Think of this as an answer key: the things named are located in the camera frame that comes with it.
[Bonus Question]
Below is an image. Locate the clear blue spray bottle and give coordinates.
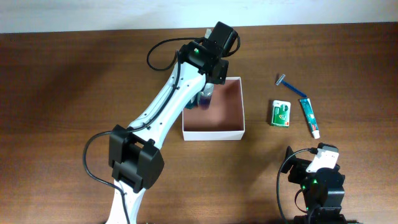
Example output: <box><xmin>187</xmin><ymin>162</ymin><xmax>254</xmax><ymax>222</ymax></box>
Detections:
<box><xmin>197</xmin><ymin>83</ymin><xmax>214</xmax><ymax>110</ymax></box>

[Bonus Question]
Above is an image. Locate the teal mouthwash bottle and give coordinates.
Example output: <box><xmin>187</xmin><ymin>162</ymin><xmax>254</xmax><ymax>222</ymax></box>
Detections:
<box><xmin>185</xmin><ymin>96</ymin><xmax>198</xmax><ymax>110</ymax></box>

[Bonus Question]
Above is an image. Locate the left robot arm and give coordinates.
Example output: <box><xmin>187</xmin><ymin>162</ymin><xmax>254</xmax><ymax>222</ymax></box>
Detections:
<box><xmin>107</xmin><ymin>22</ymin><xmax>240</xmax><ymax>223</ymax></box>

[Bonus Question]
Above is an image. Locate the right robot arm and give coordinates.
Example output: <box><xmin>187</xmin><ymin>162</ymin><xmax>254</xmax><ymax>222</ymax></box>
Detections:
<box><xmin>278</xmin><ymin>143</ymin><xmax>358</xmax><ymax>224</ymax></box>

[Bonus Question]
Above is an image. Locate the green soap box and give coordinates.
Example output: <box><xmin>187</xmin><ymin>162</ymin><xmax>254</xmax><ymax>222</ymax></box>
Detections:
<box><xmin>271</xmin><ymin>100</ymin><xmax>291</xmax><ymax>128</ymax></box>

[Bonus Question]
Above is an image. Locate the teal toothpaste tube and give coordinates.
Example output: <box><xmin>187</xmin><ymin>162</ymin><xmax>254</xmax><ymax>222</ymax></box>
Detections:
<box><xmin>299</xmin><ymin>98</ymin><xmax>320</xmax><ymax>139</ymax></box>

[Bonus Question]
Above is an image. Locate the blue disposable razor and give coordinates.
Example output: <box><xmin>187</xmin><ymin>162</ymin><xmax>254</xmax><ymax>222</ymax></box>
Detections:
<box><xmin>275</xmin><ymin>74</ymin><xmax>307</xmax><ymax>98</ymax></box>

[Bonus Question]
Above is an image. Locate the white cardboard box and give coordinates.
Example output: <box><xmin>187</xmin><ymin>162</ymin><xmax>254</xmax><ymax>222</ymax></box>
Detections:
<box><xmin>182</xmin><ymin>77</ymin><xmax>246</xmax><ymax>141</ymax></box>

